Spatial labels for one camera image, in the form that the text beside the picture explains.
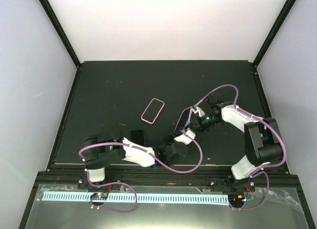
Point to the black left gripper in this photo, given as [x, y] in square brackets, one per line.
[167, 138]

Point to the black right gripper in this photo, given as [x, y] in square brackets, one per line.
[198, 127]

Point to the purple phone case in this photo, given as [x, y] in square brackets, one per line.
[185, 119]

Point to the pink phone case with phone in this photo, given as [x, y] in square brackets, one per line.
[152, 111]

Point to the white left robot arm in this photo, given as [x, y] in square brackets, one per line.
[103, 150]

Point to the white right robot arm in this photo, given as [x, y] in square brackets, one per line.
[262, 141]

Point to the black smartphone on table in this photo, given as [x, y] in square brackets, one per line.
[137, 136]

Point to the right controller circuit board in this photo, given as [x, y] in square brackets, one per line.
[239, 198]

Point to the controller circuit board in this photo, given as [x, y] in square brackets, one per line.
[239, 198]
[99, 197]

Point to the left controller circuit board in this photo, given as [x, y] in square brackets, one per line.
[99, 197]

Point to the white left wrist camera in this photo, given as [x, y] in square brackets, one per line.
[186, 137]

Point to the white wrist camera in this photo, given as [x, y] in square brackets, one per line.
[197, 111]
[186, 137]

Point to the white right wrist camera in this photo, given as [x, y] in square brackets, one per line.
[197, 111]

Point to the white slotted cable duct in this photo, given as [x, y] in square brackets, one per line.
[152, 198]

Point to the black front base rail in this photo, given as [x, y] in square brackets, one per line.
[159, 176]

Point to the black right frame post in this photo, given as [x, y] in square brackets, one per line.
[288, 5]

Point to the black frame post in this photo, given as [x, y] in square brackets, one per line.
[60, 31]
[288, 5]

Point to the black left frame post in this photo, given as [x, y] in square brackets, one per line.
[60, 31]

